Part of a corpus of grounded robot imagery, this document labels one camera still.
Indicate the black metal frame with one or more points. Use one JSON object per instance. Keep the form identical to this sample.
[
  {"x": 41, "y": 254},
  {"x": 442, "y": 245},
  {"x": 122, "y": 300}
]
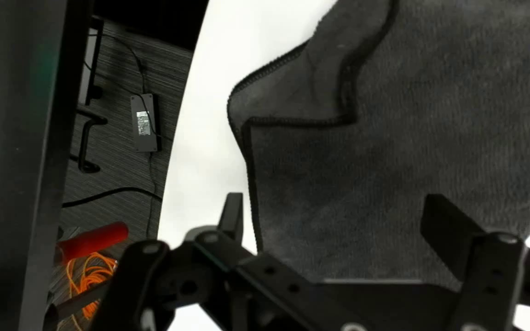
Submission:
[{"x": 90, "y": 93}]

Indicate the red tube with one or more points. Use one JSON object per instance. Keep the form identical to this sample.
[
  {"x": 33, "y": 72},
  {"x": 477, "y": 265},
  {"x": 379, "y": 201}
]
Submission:
[{"x": 92, "y": 240}]

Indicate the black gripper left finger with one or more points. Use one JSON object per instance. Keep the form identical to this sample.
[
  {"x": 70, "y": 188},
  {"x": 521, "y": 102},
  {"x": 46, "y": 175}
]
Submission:
[{"x": 203, "y": 282}]

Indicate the grey towel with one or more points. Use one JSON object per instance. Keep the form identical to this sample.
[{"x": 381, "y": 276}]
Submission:
[{"x": 431, "y": 135}]

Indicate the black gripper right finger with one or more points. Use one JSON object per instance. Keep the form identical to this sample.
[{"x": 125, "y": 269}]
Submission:
[{"x": 491, "y": 276}]

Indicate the black power adapter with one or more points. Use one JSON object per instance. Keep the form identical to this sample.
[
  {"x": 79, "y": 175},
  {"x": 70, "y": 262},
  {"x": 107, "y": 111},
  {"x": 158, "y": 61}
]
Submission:
[{"x": 144, "y": 122}]

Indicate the black robot stand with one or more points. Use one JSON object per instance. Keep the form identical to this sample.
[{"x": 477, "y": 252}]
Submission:
[{"x": 18, "y": 184}]

